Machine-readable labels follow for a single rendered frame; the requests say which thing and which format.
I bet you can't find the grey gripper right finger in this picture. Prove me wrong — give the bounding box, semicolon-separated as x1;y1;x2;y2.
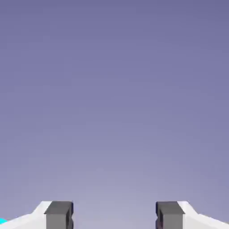
155;200;229;229

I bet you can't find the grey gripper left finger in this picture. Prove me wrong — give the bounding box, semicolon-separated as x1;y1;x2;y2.
0;200;74;229

